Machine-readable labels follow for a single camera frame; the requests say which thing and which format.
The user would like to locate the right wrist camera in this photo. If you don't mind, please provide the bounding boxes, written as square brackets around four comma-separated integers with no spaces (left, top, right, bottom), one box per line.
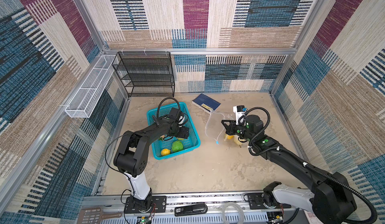
[233,105,247,125]

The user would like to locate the clear zip top bag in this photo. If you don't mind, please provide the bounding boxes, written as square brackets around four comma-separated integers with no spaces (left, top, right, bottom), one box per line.
[205,111,247,147]

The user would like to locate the white mesh wall tray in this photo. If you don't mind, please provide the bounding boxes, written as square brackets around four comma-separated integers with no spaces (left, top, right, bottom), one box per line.
[65,55,115,118]

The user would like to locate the yellow lemon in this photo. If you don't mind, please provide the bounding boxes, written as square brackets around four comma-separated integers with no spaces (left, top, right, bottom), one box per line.
[224,134,234,141]

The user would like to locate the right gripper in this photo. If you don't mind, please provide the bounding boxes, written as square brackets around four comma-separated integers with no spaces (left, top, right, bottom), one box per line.
[221,119,254,142]

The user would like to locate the blue book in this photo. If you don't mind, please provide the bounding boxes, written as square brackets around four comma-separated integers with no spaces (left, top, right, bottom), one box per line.
[192,93,221,113]

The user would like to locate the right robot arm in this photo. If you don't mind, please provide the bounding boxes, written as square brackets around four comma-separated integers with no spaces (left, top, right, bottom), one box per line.
[221,115,378,224]

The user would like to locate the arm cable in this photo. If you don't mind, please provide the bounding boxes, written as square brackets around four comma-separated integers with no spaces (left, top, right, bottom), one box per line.
[237,106,378,224]
[155,97,181,122]

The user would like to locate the teal plastic basket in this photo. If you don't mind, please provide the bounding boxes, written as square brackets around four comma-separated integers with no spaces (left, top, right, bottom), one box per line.
[151,102,201,160]

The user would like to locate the clear tubing ring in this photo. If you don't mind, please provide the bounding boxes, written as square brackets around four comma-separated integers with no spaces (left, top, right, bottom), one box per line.
[221,202,245,224]

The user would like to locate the black remote device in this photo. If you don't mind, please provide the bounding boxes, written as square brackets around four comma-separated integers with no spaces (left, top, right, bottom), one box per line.
[174,203,208,217]

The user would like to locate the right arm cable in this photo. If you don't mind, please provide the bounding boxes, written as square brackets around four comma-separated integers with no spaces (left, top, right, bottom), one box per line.
[237,106,378,224]

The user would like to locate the black wire shelf rack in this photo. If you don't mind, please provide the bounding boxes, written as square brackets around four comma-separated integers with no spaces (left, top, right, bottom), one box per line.
[112,52,175,97]

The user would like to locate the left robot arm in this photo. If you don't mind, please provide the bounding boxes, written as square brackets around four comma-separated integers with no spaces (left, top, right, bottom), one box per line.
[113,107,189,212]

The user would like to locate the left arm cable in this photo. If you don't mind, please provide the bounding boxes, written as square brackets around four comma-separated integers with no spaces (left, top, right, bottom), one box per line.
[155,97,181,122]

